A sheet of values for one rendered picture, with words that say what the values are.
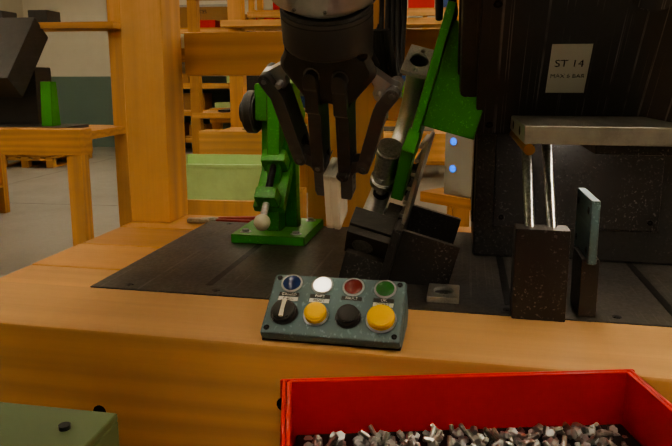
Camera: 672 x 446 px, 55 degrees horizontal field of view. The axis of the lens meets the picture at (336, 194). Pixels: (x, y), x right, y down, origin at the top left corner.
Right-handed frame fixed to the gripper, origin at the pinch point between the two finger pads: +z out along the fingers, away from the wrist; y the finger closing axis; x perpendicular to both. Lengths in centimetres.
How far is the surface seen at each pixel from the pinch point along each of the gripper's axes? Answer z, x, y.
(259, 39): 19, 66, -36
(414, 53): 2.8, 35.6, 1.3
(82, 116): 576, 748, -713
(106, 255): 36, 15, -47
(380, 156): 9.5, 19.3, 0.1
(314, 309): 11.5, -5.7, -1.2
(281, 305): 11.7, -6.0, -4.8
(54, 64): 499, 786, -768
